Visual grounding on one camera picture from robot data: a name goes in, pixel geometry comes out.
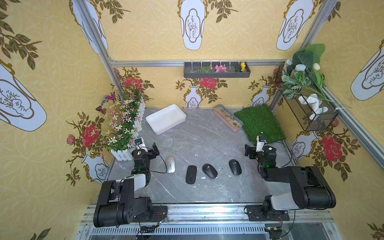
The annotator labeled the silver computer mouse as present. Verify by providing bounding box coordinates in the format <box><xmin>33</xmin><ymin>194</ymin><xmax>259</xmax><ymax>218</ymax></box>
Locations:
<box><xmin>165</xmin><ymin>156</ymin><xmax>176</xmax><ymax>174</ymax></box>

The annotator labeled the white storage box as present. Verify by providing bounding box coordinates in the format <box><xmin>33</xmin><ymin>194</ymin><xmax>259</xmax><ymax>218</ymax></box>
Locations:
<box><xmin>146</xmin><ymin>104</ymin><xmax>187</xmax><ymax>135</ymax></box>

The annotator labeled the black computer mouse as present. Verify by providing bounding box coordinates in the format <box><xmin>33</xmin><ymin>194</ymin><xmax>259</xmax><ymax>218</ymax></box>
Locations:
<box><xmin>186</xmin><ymin>165</ymin><xmax>197</xmax><ymax>185</ymax></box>

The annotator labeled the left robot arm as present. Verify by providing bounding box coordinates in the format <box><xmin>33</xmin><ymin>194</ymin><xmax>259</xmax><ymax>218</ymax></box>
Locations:
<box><xmin>93</xmin><ymin>148</ymin><xmax>159</xmax><ymax>228</ymax></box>

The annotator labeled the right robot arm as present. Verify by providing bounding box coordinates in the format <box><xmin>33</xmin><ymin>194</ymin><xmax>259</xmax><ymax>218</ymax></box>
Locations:
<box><xmin>245</xmin><ymin>145</ymin><xmax>337</xmax><ymax>213</ymax></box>

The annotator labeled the green artificial grass mat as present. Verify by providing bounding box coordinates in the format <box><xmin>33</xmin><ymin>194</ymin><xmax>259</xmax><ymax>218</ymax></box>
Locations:
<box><xmin>235</xmin><ymin>104</ymin><xmax>286</xmax><ymax>145</ymax></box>

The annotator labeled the flower planter white fence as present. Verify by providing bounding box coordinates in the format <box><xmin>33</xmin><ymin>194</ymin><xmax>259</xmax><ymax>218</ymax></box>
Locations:
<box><xmin>101</xmin><ymin>88</ymin><xmax>146</xmax><ymax>161</ymax></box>

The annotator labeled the pink tray with pebbles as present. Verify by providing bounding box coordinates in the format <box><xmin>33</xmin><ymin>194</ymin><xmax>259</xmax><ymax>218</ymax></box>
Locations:
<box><xmin>213</xmin><ymin>105</ymin><xmax>244</xmax><ymax>132</ymax></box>

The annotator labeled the white figurine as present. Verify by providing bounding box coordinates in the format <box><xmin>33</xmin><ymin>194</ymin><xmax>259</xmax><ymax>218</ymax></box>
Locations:
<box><xmin>298</xmin><ymin>94</ymin><xmax>329</xmax><ymax>120</ymax></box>

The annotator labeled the green artificial plant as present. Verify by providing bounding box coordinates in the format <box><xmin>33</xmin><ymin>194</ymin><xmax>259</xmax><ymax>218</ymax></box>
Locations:
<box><xmin>279</xmin><ymin>44</ymin><xmax>347</xmax><ymax>108</ymax></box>

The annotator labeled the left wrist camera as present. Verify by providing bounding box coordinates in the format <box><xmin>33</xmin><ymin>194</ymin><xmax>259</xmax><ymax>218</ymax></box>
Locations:
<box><xmin>134</xmin><ymin>138</ymin><xmax>148</xmax><ymax>152</ymax></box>

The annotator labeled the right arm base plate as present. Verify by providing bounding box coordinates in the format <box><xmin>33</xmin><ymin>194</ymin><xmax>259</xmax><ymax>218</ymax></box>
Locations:
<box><xmin>244</xmin><ymin>205</ymin><xmax>290</xmax><ymax>222</ymax></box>

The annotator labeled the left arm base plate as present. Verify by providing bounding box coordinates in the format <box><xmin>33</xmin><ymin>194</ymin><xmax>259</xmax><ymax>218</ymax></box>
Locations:
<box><xmin>132</xmin><ymin>205</ymin><xmax>168</xmax><ymax>223</ymax></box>

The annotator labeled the black wire basket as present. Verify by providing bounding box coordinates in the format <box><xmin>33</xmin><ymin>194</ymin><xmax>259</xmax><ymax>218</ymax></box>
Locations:
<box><xmin>277</xmin><ymin>65</ymin><xmax>340</xmax><ymax>132</ymax></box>

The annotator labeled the grey wall shelf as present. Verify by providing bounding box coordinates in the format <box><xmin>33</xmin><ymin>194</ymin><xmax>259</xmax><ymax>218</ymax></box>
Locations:
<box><xmin>183</xmin><ymin>61</ymin><xmax>251</xmax><ymax>79</ymax></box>

